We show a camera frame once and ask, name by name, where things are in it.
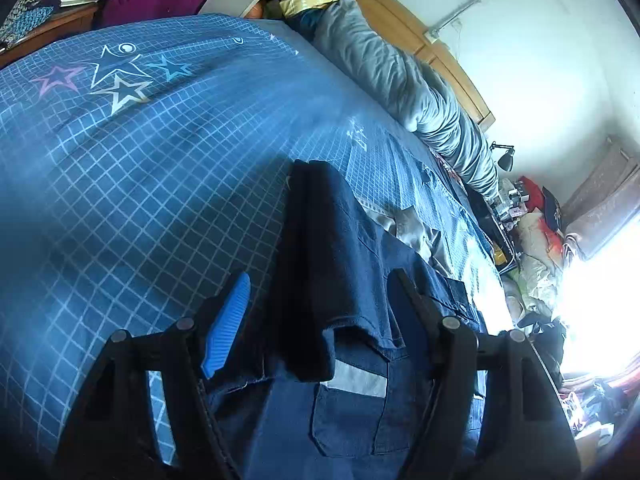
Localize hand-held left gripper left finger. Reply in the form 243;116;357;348
52;271;261;480

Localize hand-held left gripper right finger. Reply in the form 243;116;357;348
387;269;583;480

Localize dark blue denim pants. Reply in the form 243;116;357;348
207;159;488;480

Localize light grey cloth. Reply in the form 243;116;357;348
372;205;451;273

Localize dark bedside table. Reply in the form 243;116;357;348
465;180;518;273

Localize pile of pale quilts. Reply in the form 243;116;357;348
502;210;566;321

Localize blue checked star bed sheet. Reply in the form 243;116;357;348
0;12;516;466

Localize red cloth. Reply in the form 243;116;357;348
517;176;546;211

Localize black desk lamp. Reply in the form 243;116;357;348
489;141;517;172

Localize grey-brown curtain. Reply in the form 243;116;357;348
562;135;640;261

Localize wooden headboard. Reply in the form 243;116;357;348
342;0;496;128

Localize grey quilt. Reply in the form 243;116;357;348
300;0;501;201

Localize yellow cloth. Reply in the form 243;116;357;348
277;0;346;18

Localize wooden cabinet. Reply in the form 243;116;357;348
0;2;101;68

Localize patterned knit cloth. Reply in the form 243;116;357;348
0;0;62;51

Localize wall cable conduit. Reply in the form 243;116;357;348
425;0;566;43

